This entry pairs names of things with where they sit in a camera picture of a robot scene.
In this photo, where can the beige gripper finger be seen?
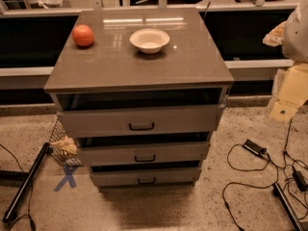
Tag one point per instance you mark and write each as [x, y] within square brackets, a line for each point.
[289, 92]

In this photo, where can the grey bottom drawer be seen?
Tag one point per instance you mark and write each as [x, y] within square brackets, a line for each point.
[146, 177]

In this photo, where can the grey drawer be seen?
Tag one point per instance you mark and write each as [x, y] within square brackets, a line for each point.
[141, 121]
[143, 153]
[146, 177]

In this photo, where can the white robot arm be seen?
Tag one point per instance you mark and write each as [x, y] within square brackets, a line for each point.
[292, 35]

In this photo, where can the grey middle drawer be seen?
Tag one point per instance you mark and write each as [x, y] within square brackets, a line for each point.
[143, 153]

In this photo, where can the grey drawer cabinet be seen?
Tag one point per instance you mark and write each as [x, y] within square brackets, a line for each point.
[114, 74]

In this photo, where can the grey top drawer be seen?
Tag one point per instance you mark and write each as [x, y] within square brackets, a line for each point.
[141, 121]

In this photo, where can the black power adapter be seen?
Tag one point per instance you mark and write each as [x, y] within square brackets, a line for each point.
[254, 148]
[300, 181]

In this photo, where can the black bar right floor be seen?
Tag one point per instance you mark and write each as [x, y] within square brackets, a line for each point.
[298, 225]

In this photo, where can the black bar floor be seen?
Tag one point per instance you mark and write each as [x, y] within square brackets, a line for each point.
[298, 225]
[25, 179]

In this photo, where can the white bowl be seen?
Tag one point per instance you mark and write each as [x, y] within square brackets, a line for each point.
[149, 41]

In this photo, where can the orange fruit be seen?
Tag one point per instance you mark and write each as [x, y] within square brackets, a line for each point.
[83, 35]

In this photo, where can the crumpled paper piece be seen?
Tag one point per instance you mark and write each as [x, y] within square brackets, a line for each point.
[66, 145]

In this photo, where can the blue tape cross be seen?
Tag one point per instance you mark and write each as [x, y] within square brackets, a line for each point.
[67, 179]

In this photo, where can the black bar left floor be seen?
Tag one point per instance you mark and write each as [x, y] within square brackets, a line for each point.
[25, 179]

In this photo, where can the black wire mesh basket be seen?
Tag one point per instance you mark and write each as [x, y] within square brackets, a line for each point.
[58, 133]

